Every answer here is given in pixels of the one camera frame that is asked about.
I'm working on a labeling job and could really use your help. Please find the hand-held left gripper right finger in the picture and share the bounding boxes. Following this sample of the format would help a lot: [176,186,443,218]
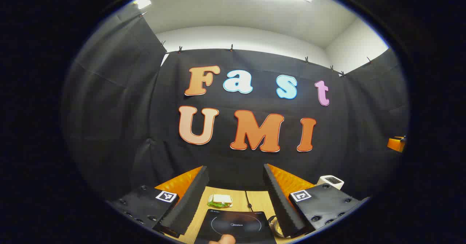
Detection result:
[263,164,370,238]

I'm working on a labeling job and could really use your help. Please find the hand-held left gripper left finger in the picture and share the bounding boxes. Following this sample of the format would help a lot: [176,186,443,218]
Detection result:
[107,166,210,238]

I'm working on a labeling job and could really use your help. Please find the steel pot with black handles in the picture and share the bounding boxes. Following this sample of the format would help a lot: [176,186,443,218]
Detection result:
[268,215,288,238]

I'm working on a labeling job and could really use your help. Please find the black induction cooktop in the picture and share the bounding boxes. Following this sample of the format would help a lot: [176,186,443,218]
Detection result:
[194,209,277,244]

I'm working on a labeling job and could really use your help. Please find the sandwich with lettuce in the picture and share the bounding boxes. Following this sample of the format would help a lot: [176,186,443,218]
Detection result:
[208,194,233,208]

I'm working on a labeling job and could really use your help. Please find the white toaster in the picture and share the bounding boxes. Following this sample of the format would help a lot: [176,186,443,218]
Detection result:
[316,175,345,190]

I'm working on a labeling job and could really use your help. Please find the row of black cloth clips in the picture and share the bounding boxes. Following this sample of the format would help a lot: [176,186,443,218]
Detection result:
[138,11,374,77]

